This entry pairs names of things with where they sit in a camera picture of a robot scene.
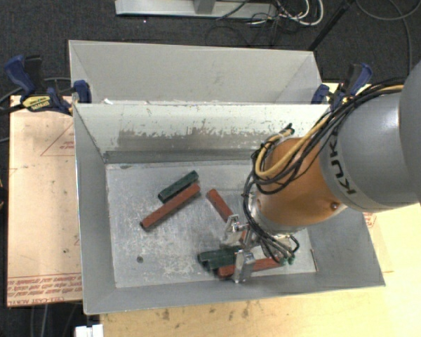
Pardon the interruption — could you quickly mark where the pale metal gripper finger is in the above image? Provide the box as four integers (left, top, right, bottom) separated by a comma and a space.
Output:
232, 250, 257, 284
220, 214, 250, 249

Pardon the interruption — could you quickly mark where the dark green flat block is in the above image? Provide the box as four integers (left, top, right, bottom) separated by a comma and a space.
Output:
196, 249, 240, 272
157, 170, 200, 204

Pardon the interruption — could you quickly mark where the short red-brown flat block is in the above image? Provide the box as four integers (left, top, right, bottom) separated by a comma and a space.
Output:
205, 188, 234, 223

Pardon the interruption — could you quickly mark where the grey metal bin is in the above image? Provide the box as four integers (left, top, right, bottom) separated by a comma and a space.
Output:
68, 39, 386, 315

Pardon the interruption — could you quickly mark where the long red-brown flat block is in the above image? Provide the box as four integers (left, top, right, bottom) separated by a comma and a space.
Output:
140, 183, 201, 230

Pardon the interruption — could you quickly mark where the brown cardboard board, red print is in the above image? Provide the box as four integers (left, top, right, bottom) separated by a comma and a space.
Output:
6, 95, 396, 308

